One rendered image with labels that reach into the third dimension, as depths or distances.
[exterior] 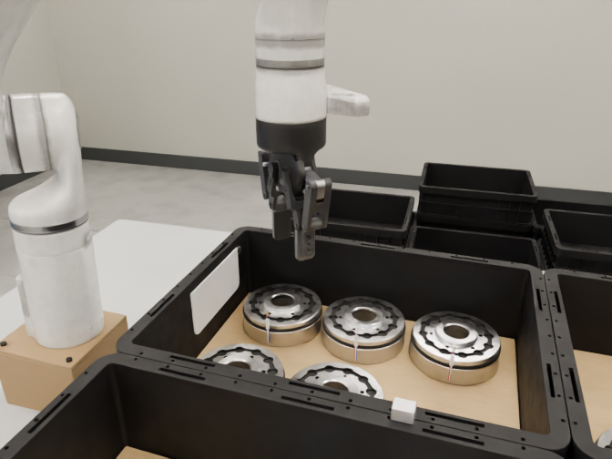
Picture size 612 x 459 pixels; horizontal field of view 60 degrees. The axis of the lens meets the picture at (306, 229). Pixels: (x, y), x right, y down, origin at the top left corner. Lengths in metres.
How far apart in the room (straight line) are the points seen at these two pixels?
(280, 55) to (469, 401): 0.41
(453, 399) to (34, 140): 0.55
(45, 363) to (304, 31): 0.53
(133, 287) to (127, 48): 3.13
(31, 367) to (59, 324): 0.07
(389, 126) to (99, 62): 2.13
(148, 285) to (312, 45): 0.69
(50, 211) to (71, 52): 3.71
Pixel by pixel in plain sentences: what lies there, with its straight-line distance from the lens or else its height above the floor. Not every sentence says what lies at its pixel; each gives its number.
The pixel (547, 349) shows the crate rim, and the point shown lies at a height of 0.93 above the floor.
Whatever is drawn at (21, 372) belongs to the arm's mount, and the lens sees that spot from 0.83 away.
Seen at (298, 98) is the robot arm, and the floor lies 1.14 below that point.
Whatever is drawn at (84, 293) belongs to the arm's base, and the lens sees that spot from 0.76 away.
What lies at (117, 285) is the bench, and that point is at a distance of 1.12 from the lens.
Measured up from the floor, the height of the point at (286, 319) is 0.86.
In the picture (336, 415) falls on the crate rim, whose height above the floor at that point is 0.93.
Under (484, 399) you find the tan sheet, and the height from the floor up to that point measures 0.83.
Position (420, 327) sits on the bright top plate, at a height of 0.86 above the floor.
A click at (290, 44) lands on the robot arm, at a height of 1.19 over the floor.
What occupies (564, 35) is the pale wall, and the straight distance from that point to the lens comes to 3.46.
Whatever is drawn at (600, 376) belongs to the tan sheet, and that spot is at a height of 0.83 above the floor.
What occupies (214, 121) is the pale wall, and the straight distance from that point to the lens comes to 3.88.
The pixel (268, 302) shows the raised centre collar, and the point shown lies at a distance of 0.69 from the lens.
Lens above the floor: 1.24
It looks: 25 degrees down
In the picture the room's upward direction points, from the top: straight up
